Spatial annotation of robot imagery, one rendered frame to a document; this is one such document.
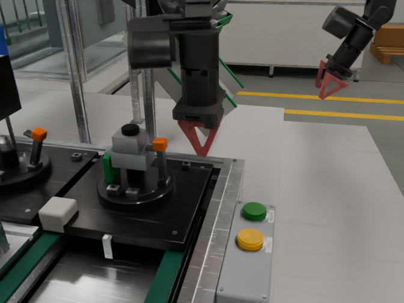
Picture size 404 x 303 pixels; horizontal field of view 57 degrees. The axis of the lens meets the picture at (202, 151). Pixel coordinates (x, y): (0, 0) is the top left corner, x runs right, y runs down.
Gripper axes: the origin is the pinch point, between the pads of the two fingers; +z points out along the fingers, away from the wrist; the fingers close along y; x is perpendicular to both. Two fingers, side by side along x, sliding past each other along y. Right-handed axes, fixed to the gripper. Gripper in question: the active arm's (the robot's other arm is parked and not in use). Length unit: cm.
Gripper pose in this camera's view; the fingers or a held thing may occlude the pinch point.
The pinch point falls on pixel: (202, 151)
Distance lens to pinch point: 61.3
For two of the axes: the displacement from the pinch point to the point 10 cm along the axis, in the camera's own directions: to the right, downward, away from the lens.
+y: -2.0, 4.8, -8.5
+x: 9.8, 0.8, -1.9
